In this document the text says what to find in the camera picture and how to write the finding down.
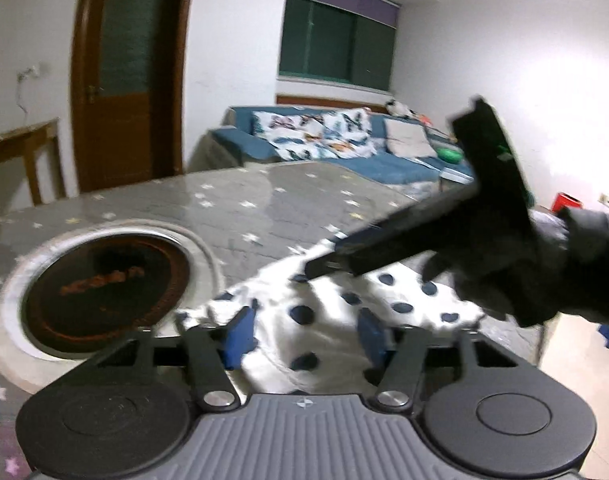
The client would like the white polka dot garment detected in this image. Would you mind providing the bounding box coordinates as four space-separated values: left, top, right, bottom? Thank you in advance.
181 240 483 396

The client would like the black gloved right hand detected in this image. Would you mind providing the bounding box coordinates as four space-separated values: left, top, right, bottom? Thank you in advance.
421 208 609 327

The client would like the red box on floor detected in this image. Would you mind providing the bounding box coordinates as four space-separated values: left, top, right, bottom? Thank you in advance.
551 192 583 214

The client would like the green ball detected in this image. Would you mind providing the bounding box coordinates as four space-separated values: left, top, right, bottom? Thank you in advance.
435 148 464 165

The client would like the grey white cushion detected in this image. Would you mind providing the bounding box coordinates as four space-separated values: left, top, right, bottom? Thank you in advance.
385 119 437 159

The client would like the blue sofa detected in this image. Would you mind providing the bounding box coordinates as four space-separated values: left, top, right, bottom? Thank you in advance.
192 106 473 196

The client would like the round induction cooktop in table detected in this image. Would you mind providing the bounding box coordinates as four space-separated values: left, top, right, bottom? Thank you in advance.
0 219 225 393

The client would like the butterfly print pillow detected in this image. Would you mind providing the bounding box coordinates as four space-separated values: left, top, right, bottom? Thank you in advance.
252 108 377 162

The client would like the dark green window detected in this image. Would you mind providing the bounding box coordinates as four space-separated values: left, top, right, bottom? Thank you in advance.
280 0 397 91

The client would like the wooden side table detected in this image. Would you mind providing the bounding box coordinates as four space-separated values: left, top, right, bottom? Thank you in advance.
0 117 68 218

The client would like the brown wooden door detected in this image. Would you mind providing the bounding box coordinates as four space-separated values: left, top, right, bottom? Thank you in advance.
70 0 190 193

